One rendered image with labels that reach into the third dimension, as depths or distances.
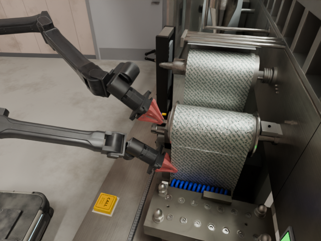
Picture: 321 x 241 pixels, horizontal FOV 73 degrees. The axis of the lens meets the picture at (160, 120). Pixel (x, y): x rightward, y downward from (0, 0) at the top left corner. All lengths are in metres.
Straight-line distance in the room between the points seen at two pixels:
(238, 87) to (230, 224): 0.46
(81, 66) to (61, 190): 1.63
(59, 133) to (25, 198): 1.30
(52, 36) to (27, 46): 4.12
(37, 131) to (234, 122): 0.59
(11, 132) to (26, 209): 1.23
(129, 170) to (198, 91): 0.48
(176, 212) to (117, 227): 0.25
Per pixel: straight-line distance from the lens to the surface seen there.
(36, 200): 1.95
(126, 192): 0.98
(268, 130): 0.72
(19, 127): 0.77
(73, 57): 0.81
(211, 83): 0.84
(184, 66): 0.87
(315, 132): 0.56
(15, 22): 1.12
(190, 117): 0.67
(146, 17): 4.04
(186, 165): 0.78
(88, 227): 0.94
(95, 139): 0.74
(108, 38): 4.27
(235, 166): 0.76
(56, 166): 2.45
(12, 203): 2.03
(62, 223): 2.06
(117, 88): 0.66
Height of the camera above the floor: 1.72
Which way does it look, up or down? 39 degrees down
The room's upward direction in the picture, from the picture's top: straight up
